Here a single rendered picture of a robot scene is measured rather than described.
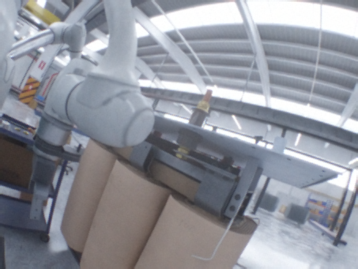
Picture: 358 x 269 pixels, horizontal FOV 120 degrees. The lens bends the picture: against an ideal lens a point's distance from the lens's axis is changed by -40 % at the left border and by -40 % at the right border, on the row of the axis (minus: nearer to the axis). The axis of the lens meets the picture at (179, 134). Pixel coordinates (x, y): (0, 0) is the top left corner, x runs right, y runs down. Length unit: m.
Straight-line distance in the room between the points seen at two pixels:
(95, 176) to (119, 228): 0.42
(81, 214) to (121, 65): 1.15
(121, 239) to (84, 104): 0.77
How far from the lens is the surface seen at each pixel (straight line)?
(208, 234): 0.63
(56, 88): 0.41
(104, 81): 0.28
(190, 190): 0.80
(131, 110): 0.26
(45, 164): 0.41
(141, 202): 0.84
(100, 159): 1.15
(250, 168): 0.69
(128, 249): 0.98
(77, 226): 1.39
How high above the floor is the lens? 1.25
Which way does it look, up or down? 6 degrees up
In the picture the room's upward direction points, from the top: 24 degrees clockwise
